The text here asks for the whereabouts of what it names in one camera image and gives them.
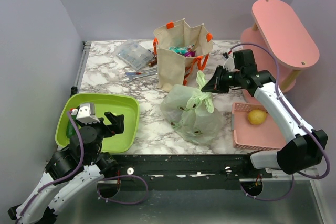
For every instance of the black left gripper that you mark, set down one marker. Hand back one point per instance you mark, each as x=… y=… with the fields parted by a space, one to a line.
x=116 y=127

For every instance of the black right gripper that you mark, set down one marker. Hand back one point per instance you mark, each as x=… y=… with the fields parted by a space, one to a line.
x=214 y=84

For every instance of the green avocado print plastic bag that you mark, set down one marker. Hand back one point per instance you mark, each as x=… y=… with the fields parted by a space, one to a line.
x=191 y=113

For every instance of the purple snack packet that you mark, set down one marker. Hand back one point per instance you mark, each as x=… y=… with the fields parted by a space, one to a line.
x=189 y=54

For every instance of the teal snack packet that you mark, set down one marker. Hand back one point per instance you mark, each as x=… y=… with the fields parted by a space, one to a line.
x=182 y=50

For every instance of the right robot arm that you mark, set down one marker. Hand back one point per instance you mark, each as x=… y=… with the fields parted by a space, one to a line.
x=305 y=146

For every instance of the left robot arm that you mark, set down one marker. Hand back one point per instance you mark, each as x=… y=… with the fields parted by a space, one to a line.
x=71 y=169

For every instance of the beige canvas tote bag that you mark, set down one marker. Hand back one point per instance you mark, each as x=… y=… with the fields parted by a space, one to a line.
x=174 y=68

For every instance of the lime green plastic tray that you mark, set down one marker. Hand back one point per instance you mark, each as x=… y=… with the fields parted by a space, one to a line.
x=114 y=103

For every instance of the green cucumber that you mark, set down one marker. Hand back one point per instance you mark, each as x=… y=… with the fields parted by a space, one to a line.
x=71 y=129

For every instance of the silver wrench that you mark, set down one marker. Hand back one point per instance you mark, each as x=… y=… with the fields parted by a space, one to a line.
x=134 y=77

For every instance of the brown small bottle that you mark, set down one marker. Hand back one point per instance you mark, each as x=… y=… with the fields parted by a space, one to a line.
x=153 y=63

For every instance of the pink plastic basket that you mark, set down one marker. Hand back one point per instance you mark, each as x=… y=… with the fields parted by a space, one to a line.
x=264 y=137

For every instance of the clear plastic organizer box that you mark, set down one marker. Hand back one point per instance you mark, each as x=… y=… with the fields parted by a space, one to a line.
x=133 y=54

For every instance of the pink two-tier shelf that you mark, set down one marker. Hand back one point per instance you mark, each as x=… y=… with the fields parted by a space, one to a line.
x=280 y=42

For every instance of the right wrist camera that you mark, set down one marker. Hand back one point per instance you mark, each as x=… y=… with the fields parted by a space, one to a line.
x=229 y=62

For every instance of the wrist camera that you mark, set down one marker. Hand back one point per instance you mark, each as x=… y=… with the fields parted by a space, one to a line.
x=85 y=113
x=229 y=62

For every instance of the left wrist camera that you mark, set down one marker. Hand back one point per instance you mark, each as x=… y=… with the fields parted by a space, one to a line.
x=85 y=113

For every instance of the blue handled tool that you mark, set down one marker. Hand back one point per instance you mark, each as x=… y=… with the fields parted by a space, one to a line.
x=136 y=73

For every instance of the black table front rail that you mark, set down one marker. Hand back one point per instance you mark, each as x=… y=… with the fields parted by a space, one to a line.
x=170 y=172

